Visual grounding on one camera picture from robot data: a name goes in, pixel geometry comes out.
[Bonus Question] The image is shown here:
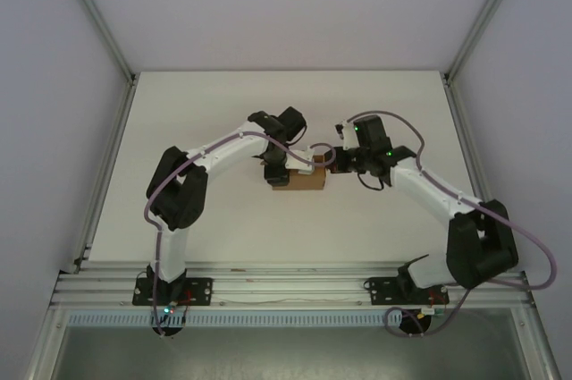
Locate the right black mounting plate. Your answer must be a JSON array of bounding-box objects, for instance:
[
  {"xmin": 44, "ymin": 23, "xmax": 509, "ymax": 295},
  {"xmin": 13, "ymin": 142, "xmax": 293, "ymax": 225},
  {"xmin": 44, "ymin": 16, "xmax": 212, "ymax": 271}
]
[{"xmin": 363, "ymin": 276, "xmax": 450, "ymax": 308}]

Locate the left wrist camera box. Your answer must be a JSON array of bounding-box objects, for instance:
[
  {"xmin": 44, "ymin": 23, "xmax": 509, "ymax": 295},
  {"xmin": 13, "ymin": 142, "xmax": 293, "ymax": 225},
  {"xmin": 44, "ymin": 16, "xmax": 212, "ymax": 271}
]
[{"xmin": 285, "ymin": 147, "xmax": 316, "ymax": 176}]

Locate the brown cardboard paper box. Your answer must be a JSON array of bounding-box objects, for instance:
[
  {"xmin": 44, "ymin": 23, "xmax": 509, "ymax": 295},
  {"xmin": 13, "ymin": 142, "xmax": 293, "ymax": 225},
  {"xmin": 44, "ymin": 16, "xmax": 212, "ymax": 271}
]
[{"xmin": 271, "ymin": 154, "xmax": 331, "ymax": 192}]

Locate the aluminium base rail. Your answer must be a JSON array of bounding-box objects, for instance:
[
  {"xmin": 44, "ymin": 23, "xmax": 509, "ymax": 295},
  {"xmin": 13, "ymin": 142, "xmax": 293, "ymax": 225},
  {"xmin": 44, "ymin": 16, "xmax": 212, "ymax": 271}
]
[{"xmin": 52, "ymin": 261, "xmax": 535, "ymax": 309}]

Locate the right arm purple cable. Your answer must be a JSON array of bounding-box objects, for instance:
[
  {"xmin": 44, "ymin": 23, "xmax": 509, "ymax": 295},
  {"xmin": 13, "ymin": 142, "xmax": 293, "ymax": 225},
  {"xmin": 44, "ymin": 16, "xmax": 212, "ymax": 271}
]
[{"xmin": 346, "ymin": 110, "xmax": 558, "ymax": 337}]

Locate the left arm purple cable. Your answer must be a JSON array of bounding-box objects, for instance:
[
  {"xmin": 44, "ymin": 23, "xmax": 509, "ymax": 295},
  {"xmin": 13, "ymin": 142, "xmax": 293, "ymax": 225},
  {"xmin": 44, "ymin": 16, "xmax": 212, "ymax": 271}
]
[{"xmin": 143, "ymin": 131, "xmax": 335, "ymax": 332}]

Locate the slotted white cable duct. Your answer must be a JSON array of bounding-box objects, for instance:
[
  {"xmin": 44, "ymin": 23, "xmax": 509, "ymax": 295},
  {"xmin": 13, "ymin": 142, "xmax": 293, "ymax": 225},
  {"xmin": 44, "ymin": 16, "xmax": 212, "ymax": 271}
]
[{"xmin": 66, "ymin": 311, "xmax": 403, "ymax": 328}]

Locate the black mounting plate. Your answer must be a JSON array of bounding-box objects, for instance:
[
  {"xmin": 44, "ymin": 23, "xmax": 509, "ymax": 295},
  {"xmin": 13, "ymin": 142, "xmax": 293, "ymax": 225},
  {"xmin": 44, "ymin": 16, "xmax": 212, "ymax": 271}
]
[
  {"xmin": 131, "ymin": 276, "xmax": 214, "ymax": 308},
  {"xmin": 363, "ymin": 276, "xmax": 450, "ymax": 308}
]

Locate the aluminium frame post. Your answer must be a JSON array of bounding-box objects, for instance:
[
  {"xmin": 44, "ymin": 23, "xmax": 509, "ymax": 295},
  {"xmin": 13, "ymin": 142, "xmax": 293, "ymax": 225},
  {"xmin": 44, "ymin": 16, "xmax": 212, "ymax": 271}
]
[
  {"xmin": 444, "ymin": 0, "xmax": 531, "ymax": 81},
  {"xmin": 55, "ymin": 0, "xmax": 136, "ymax": 84}
]

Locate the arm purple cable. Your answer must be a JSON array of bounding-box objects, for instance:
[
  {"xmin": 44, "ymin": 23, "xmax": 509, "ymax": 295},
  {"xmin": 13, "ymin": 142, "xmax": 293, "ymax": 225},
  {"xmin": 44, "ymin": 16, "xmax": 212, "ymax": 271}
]
[
  {"xmin": 346, "ymin": 110, "xmax": 558, "ymax": 337},
  {"xmin": 143, "ymin": 131, "xmax": 335, "ymax": 332}
]

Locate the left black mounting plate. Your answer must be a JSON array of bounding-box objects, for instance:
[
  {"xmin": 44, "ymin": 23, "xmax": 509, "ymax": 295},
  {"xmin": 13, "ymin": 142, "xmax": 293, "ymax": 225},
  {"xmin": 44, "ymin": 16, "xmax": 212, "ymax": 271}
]
[{"xmin": 131, "ymin": 276, "xmax": 214, "ymax": 308}]

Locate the aluminium table side rail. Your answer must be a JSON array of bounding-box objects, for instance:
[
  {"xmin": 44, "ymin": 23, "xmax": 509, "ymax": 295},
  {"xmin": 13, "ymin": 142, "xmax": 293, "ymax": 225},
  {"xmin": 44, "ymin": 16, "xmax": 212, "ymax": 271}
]
[
  {"xmin": 71, "ymin": 75, "xmax": 139, "ymax": 274},
  {"xmin": 442, "ymin": 75, "xmax": 526, "ymax": 274}
]

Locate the black round cable grommet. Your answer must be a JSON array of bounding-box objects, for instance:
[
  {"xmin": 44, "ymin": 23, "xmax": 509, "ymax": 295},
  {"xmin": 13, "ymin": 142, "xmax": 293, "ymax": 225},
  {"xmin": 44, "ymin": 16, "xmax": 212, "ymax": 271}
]
[
  {"xmin": 399, "ymin": 308, "xmax": 433, "ymax": 336},
  {"xmin": 151, "ymin": 324, "xmax": 184, "ymax": 339}
]

